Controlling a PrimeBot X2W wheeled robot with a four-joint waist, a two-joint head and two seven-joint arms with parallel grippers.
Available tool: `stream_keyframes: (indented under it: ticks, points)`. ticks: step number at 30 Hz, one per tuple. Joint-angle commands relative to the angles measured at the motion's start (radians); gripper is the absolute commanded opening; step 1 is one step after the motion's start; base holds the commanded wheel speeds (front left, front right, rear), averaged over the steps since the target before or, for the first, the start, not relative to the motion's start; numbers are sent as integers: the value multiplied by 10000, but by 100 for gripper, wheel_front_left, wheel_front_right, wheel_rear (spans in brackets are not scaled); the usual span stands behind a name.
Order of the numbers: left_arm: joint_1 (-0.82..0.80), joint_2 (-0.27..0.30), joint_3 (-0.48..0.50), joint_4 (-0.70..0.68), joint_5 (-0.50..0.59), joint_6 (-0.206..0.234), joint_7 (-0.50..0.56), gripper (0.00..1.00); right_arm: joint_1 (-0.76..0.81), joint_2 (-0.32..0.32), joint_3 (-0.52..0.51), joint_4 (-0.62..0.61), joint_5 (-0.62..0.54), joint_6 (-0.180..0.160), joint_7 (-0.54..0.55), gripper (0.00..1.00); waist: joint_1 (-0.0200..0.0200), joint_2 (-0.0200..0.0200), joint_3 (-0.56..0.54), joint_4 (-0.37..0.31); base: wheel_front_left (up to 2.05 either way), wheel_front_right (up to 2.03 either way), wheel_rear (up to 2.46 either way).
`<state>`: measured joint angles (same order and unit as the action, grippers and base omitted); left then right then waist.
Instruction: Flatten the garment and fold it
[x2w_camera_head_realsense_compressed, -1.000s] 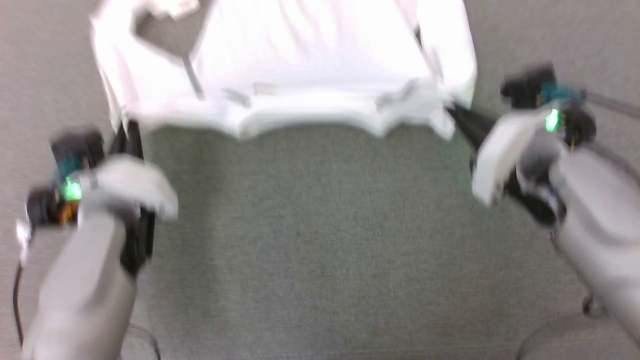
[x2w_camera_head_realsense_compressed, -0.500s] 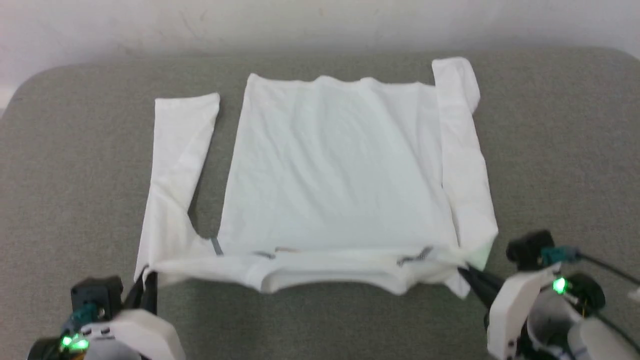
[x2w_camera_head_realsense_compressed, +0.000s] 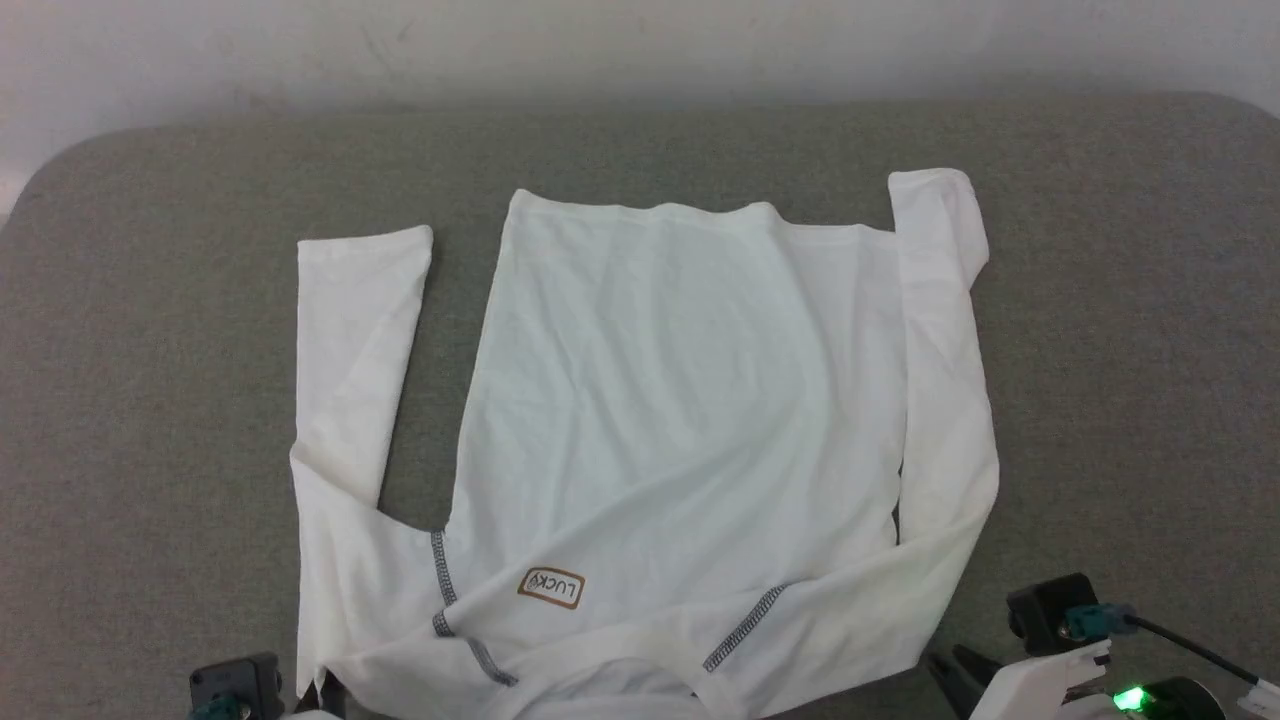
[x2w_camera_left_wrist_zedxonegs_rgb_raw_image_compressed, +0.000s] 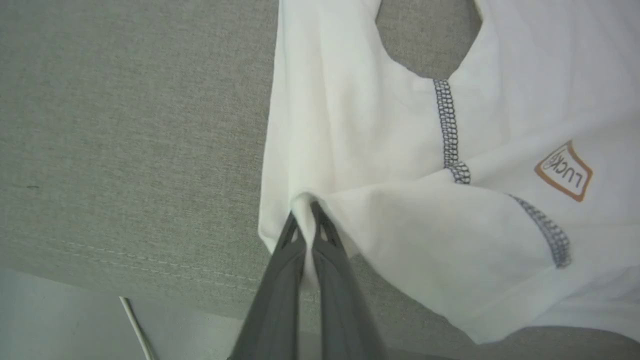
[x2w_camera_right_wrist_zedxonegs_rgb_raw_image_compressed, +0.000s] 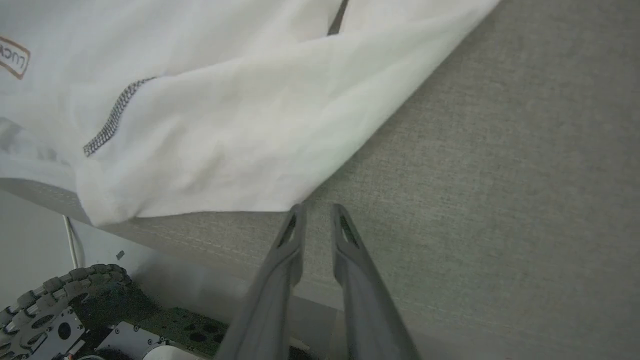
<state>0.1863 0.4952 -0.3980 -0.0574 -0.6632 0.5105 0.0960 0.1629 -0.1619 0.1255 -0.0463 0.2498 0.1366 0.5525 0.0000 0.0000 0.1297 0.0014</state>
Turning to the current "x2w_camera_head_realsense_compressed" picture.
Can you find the white long-sleeve shirt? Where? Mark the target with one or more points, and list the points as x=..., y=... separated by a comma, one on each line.
x=680, y=400

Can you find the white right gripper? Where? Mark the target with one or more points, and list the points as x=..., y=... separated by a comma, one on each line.
x=1040, y=690

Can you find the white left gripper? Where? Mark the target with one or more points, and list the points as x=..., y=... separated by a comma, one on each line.
x=310, y=715

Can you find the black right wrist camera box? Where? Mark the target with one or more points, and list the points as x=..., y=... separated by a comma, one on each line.
x=1040, y=610

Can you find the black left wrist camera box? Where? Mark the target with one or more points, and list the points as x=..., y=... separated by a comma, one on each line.
x=240, y=685

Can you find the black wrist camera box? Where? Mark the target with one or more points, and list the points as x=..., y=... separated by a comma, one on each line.
x=1040, y=610
x=240, y=685

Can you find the grey fabric sofa cushion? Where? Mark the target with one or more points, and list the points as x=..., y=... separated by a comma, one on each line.
x=150, y=350

